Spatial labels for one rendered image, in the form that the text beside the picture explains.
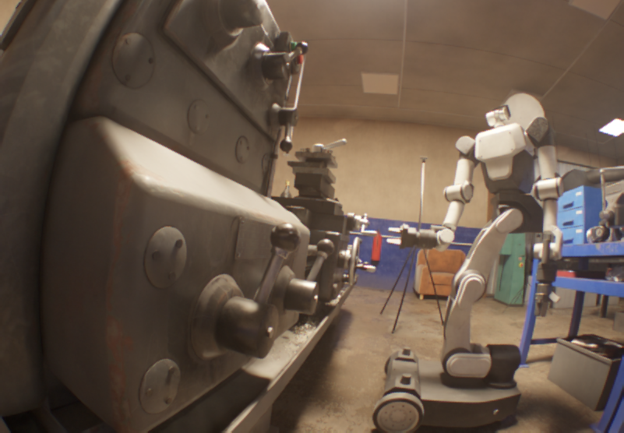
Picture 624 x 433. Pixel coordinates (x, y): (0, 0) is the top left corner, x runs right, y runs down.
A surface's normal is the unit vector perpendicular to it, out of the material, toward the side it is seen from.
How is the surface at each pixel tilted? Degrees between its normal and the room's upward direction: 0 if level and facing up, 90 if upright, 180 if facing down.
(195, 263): 90
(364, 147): 90
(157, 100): 90
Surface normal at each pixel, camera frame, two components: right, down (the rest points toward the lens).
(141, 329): 0.96, 0.10
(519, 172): -0.31, -0.05
